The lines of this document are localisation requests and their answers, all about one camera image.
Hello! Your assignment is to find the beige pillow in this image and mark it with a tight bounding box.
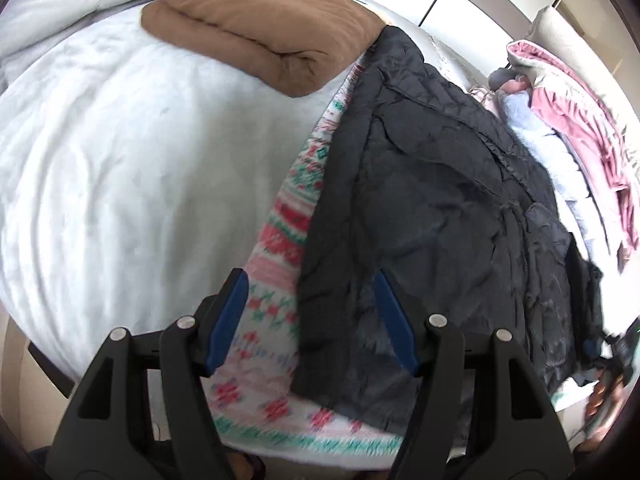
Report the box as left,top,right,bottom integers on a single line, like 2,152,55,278
529,6,640,128

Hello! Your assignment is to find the patterned knit blanket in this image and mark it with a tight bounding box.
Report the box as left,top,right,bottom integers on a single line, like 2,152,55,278
210,52,407,463

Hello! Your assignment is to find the brown folded fleece garment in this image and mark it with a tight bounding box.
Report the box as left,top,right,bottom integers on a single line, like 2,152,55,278
140,0,394,98

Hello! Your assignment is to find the grey quilted bedspread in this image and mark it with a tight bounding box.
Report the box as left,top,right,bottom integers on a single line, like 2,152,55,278
0,0,347,63

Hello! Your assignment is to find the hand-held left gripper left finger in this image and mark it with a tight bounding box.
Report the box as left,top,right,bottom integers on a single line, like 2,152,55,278
45,268,250,480

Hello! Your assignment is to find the white bed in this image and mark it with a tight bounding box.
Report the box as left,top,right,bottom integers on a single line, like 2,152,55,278
0,5,483,386

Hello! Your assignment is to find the black quilted jacket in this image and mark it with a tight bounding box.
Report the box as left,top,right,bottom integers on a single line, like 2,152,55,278
291,25,608,436

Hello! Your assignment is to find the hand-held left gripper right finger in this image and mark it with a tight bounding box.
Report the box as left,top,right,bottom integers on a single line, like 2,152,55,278
374,268,574,480

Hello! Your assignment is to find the beige bed frame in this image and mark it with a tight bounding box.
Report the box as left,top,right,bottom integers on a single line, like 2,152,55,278
0,305,77,397

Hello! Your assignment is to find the pink velvet garment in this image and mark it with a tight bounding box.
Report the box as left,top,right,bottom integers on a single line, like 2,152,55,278
506,40,640,273

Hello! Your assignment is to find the dark grey small cloth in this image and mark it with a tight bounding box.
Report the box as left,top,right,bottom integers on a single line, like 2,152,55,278
487,67,527,94

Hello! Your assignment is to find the light blue fluffy garment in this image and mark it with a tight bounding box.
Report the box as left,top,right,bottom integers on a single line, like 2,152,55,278
500,91,597,262

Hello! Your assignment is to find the person's right hand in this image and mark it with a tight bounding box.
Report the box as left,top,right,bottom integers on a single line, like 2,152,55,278
585,370,626,421

